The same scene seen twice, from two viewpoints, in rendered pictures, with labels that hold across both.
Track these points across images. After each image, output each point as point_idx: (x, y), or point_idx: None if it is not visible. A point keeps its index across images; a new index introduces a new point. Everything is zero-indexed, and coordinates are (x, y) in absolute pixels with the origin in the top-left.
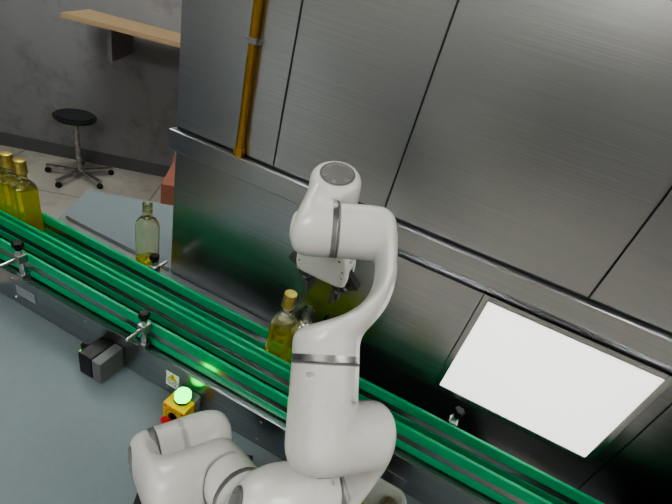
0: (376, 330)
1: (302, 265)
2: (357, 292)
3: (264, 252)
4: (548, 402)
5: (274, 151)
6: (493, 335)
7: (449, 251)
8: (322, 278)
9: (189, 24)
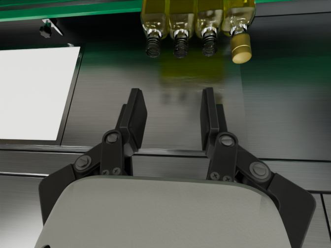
0: (143, 64)
1: (249, 235)
2: (172, 92)
3: (287, 84)
4: (2, 77)
5: (327, 214)
6: (47, 111)
7: None
8: (142, 198)
9: None
